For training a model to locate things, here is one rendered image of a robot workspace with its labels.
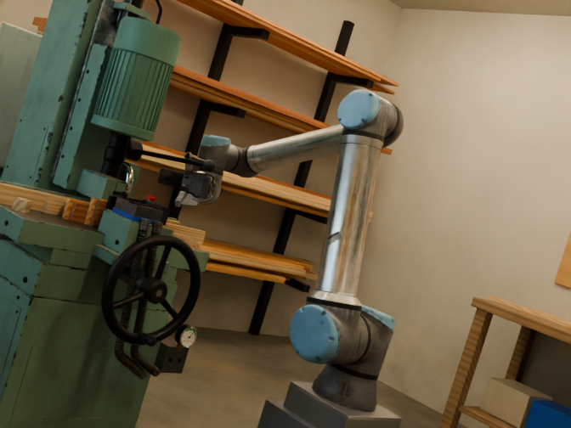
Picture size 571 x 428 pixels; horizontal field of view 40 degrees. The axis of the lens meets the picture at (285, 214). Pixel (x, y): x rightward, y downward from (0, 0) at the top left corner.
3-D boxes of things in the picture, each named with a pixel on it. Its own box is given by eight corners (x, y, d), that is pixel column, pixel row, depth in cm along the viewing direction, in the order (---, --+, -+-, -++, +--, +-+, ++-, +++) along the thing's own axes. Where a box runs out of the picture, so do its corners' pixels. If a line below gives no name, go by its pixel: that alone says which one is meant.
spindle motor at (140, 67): (111, 131, 205) (144, 17, 203) (78, 121, 217) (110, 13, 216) (163, 147, 217) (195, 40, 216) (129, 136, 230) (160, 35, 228)
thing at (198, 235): (45, 213, 206) (49, 199, 206) (42, 211, 208) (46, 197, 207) (202, 244, 246) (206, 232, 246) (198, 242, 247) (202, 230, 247)
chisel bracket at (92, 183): (98, 207, 212) (107, 177, 212) (73, 195, 222) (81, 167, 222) (121, 212, 217) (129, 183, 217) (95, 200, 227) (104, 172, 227)
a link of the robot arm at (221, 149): (221, 139, 256) (212, 176, 255) (196, 130, 247) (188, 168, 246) (242, 141, 250) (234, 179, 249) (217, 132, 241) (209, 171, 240)
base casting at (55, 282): (30, 297, 192) (40, 261, 191) (-57, 236, 232) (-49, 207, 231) (171, 312, 224) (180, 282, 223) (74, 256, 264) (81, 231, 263)
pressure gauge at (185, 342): (175, 353, 220) (183, 326, 220) (167, 348, 223) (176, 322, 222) (192, 354, 225) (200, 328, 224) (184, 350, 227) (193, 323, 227)
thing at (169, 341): (161, 373, 222) (168, 346, 221) (137, 357, 230) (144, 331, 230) (183, 374, 228) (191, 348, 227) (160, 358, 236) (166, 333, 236)
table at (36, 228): (33, 253, 179) (41, 228, 179) (-20, 221, 200) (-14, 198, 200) (225, 282, 222) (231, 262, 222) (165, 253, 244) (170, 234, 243)
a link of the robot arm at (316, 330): (363, 370, 210) (409, 101, 215) (326, 369, 196) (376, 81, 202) (318, 358, 219) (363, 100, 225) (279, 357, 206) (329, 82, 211)
